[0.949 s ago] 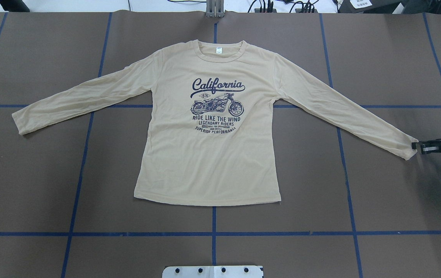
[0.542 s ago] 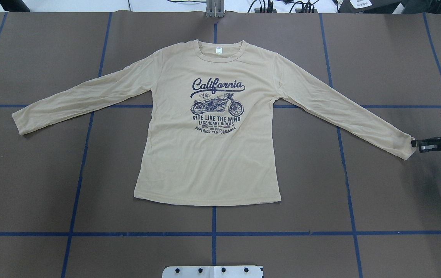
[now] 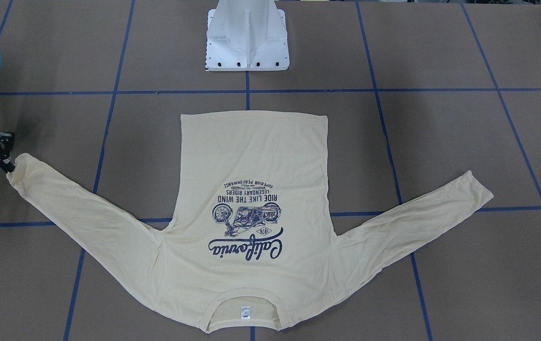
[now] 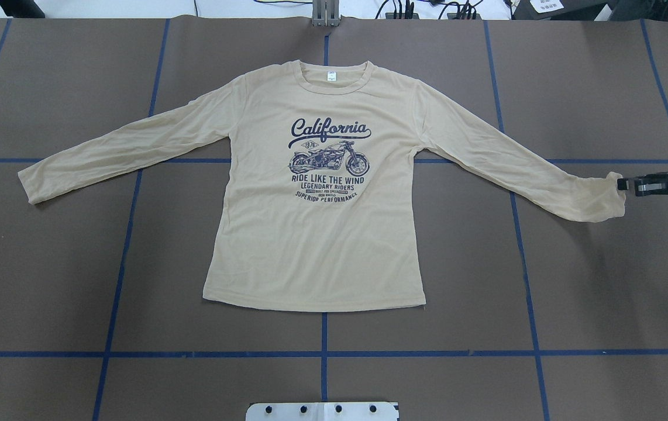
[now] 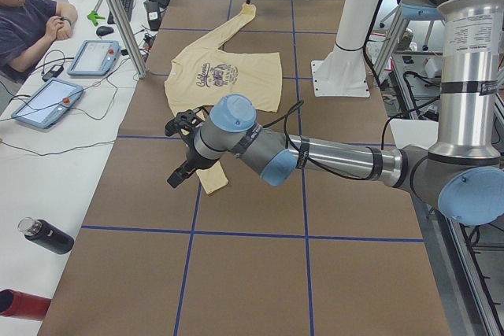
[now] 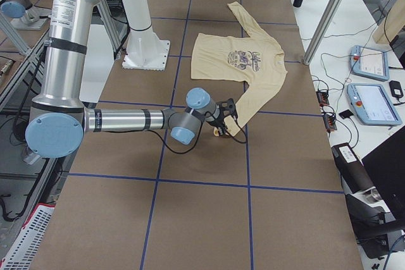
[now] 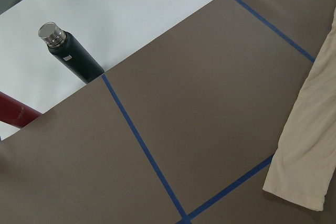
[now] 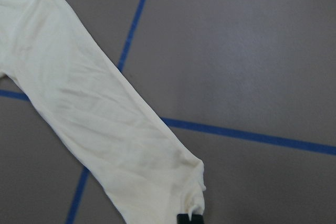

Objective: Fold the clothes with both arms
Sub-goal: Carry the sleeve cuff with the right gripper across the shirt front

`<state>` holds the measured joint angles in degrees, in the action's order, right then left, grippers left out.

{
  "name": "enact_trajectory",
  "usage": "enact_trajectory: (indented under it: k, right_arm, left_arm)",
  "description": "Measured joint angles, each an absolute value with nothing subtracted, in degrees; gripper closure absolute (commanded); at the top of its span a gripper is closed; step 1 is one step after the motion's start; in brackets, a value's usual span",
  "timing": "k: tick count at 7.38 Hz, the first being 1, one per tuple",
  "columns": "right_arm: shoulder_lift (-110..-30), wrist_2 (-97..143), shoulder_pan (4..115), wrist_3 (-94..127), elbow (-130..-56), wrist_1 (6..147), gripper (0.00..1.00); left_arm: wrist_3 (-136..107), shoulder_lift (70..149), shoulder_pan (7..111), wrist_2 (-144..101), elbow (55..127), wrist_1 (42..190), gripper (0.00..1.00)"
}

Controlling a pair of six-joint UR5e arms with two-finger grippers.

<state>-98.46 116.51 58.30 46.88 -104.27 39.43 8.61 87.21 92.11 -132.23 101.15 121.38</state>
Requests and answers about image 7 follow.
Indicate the cream long-sleeve printed shirt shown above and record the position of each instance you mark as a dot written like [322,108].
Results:
[304,162]

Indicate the black bottle steel cap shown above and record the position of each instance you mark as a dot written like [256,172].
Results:
[67,49]

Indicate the red cylinder bottle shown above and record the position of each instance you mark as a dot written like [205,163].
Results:
[16,113]

